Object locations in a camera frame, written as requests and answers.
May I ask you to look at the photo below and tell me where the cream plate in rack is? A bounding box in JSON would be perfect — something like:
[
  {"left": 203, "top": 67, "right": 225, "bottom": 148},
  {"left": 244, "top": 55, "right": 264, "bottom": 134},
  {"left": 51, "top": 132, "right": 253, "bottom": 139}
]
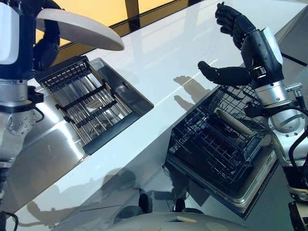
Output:
[{"left": 215, "top": 109, "right": 256, "bottom": 137}]

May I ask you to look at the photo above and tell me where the dark right robot foot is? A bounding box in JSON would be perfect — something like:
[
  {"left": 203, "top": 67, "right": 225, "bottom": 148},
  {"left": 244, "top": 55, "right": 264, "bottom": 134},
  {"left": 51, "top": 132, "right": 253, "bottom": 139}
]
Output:
[{"left": 174, "top": 198, "right": 186, "bottom": 213}]

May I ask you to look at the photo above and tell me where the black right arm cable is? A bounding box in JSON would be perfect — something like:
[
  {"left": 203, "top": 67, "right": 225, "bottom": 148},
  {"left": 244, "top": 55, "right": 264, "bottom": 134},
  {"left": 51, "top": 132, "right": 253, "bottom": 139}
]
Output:
[{"left": 287, "top": 133, "right": 308, "bottom": 169}]

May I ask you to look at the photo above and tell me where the dark left robot foot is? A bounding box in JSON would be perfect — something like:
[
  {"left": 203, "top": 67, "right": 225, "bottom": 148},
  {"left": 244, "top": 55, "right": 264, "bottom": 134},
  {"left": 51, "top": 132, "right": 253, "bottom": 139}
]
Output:
[{"left": 138, "top": 193, "right": 154, "bottom": 214}]

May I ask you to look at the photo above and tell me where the grey robot torso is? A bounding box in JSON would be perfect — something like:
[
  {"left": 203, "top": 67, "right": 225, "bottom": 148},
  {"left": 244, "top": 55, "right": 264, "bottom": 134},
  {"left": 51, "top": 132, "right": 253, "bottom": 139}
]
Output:
[{"left": 113, "top": 211, "right": 257, "bottom": 231}]

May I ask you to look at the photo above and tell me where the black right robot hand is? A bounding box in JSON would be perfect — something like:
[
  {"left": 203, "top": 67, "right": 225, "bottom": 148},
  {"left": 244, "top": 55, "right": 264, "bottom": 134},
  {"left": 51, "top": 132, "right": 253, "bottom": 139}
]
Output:
[{"left": 197, "top": 1, "right": 285, "bottom": 89}]

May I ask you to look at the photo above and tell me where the black metal sink drying rack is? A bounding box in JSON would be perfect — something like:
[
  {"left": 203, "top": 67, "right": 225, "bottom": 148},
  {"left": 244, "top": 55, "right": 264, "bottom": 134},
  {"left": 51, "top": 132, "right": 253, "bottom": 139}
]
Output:
[{"left": 38, "top": 56, "right": 140, "bottom": 155}]

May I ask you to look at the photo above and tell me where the black wire dishwasher rack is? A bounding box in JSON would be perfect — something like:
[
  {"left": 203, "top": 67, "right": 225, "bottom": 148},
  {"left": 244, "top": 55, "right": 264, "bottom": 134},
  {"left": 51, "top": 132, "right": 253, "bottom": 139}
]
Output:
[{"left": 167, "top": 83, "right": 274, "bottom": 185}]

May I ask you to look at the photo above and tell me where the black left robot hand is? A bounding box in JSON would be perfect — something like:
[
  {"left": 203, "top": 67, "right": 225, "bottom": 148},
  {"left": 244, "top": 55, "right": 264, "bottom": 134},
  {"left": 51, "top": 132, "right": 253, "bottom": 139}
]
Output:
[{"left": 0, "top": 0, "right": 64, "bottom": 81}]

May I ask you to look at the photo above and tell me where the dark robot foot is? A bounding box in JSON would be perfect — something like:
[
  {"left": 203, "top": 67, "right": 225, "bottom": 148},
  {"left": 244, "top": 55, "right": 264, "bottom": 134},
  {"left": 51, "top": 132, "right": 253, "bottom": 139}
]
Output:
[
  {"left": 174, "top": 198, "right": 186, "bottom": 213},
  {"left": 138, "top": 193, "right": 154, "bottom": 214}
]

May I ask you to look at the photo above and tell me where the stainless steel sink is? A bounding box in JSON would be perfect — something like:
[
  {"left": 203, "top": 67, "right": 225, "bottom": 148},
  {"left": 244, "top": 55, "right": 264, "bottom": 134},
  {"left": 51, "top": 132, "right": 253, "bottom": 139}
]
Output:
[{"left": 0, "top": 55, "right": 155, "bottom": 214}]

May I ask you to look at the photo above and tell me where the cream round plate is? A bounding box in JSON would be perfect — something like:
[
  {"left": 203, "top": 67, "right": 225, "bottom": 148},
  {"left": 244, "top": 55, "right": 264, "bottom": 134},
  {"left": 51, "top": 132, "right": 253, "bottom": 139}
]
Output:
[{"left": 36, "top": 8, "right": 125, "bottom": 51}]

